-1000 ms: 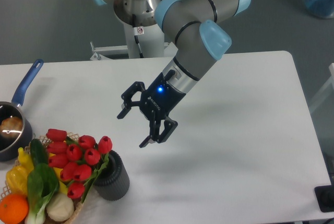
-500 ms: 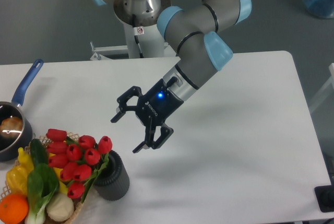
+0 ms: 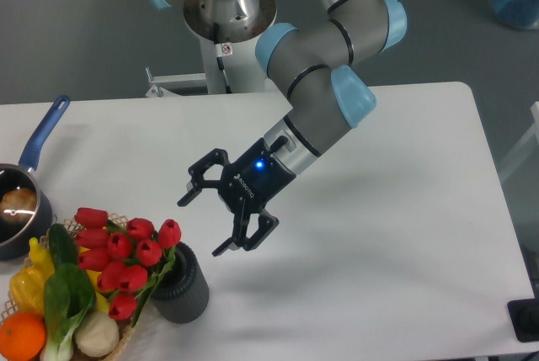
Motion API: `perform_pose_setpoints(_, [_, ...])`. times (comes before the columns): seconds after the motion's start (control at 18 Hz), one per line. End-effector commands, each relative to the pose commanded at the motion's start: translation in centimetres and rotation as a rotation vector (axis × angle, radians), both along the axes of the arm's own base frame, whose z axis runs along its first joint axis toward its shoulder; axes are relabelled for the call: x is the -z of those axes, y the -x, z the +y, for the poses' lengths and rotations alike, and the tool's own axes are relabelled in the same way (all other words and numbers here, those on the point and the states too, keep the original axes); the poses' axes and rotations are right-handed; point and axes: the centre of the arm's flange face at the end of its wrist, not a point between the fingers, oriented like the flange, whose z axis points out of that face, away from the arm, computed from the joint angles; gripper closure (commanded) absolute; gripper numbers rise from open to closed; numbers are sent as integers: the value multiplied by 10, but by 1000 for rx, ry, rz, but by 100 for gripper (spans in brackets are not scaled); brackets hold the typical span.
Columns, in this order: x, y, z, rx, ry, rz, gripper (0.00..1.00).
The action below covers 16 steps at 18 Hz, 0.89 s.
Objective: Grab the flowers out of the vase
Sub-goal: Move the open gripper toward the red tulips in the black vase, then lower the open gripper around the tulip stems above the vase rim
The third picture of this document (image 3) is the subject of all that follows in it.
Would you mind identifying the white frame at right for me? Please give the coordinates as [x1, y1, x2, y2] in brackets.
[498, 102, 538, 184]

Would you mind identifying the blue handled saucepan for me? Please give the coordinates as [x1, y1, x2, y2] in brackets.
[1, 95, 71, 261]

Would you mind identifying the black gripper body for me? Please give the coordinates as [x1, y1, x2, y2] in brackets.
[218, 137, 296, 215]

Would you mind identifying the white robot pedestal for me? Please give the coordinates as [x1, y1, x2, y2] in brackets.
[145, 0, 281, 98]

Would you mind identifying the green bok choy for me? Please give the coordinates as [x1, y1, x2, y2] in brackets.
[40, 263, 95, 360]

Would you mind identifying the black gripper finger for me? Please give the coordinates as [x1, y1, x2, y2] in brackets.
[211, 208, 280, 257]
[177, 148, 230, 207]

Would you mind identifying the orange fruit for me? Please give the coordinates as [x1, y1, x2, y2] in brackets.
[1, 312, 46, 360]

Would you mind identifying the brown bun in saucepan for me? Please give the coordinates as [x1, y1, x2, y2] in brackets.
[1, 188, 37, 224]

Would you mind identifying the dark grey ribbed vase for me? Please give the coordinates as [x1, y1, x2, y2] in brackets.
[151, 242, 210, 324]

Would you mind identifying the black device at edge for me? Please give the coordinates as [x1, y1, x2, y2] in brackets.
[507, 299, 538, 342]

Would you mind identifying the yellow banana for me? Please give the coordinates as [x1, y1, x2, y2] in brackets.
[29, 237, 55, 279]

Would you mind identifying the green cucumber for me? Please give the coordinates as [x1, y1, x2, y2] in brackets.
[48, 223, 78, 268]

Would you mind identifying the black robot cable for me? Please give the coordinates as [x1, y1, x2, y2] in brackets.
[211, 23, 233, 95]

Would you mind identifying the woven wicker basket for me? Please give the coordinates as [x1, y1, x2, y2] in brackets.
[1, 213, 134, 360]

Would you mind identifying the yellow bell pepper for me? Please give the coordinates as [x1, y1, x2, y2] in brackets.
[9, 266, 45, 316]

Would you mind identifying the beige round bun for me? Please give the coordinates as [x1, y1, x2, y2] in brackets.
[75, 311, 120, 358]

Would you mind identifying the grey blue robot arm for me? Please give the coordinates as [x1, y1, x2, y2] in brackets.
[152, 0, 407, 254]

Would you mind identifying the red tulip bouquet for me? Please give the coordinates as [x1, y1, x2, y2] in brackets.
[74, 207, 182, 326]

